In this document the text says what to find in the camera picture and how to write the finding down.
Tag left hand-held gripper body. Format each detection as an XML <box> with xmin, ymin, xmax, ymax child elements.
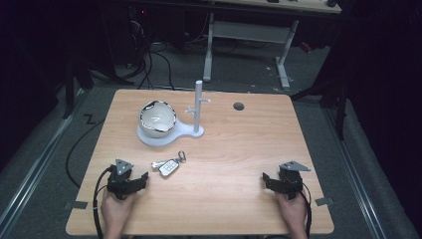
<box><xmin>105</xmin><ymin>158</ymin><xmax>142</xmax><ymax>201</ymax></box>

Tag black metal stand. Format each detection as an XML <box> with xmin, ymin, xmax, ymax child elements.
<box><xmin>62</xmin><ymin>58</ymin><xmax>96</xmax><ymax>120</ymax></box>
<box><xmin>291</xmin><ymin>78</ymin><xmax>351</xmax><ymax>141</ymax></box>

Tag person's left hand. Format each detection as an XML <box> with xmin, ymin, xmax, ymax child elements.
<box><xmin>101</xmin><ymin>189</ymin><xmax>137</xmax><ymax>227</ymax></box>

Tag dark computer tower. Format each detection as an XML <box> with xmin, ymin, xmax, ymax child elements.
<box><xmin>126</xmin><ymin>5</ymin><xmax>152</xmax><ymax>68</ymax></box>

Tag car key fob with keyring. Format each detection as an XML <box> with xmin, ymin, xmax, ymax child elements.
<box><xmin>151</xmin><ymin>150</ymin><xmax>187</xmax><ymax>178</ymax></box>

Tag bundle of black floor cables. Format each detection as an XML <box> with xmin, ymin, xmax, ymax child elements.
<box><xmin>115</xmin><ymin>39</ymin><xmax>176</xmax><ymax>91</ymax></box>

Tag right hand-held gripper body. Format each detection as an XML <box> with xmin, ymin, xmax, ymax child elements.
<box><xmin>278</xmin><ymin>160</ymin><xmax>313</xmax><ymax>201</ymax></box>

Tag white key stand with base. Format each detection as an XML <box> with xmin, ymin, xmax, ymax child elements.
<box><xmin>136</xmin><ymin>80</ymin><xmax>212</xmax><ymax>147</ymax></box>

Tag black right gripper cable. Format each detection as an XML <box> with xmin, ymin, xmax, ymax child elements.
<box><xmin>299</xmin><ymin>181</ymin><xmax>314</xmax><ymax>239</ymax></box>

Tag white bowl with silver rim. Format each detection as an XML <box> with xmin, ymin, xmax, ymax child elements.
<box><xmin>137</xmin><ymin>100</ymin><xmax>178</xmax><ymax>139</ymax></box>

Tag metal floor rail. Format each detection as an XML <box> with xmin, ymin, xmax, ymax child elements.
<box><xmin>322</xmin><ymin>108</ymin><xmax>388</xmax><ymax>239</ymax></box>
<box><xmin>0</xmin><ymin>89</ymin><xmax>86</xmax><ymax>235</ymax></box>

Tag white metal desk frame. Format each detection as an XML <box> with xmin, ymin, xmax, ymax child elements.
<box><xmin>202</xmin><ymin>12</ymin><xmax>301</xmax><ymax>90</ymax></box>

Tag grey tape strip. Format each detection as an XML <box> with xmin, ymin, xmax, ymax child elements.
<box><xmin>314</xmin><ymin>196</ymin><xmax>334</xmax><ymax>207</ymax></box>
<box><xmin>65</xmin><ymin>200</ymin><xmax>89</xmax><ymax>210</ymax></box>

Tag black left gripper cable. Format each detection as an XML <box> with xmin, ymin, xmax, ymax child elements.
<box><xmin>92</xmin><ymin>166</ymin><xmax>113</xmax><ymax>239</ymax></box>

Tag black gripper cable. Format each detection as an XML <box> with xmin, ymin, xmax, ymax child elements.
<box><xmin>92</xmin><ymin>166</ymin><xmax>113</xmax><ymax>239</ymax></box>
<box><xmin>299</xmin><ymin>181</ymin><xmax>314</xmax><ymax>239</ymax></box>

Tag black cable on floor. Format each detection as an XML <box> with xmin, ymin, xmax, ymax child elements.
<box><xmin>65</xmin><ymin>118</ymin><xmax>106</xmax><ymax>189</ymax></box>

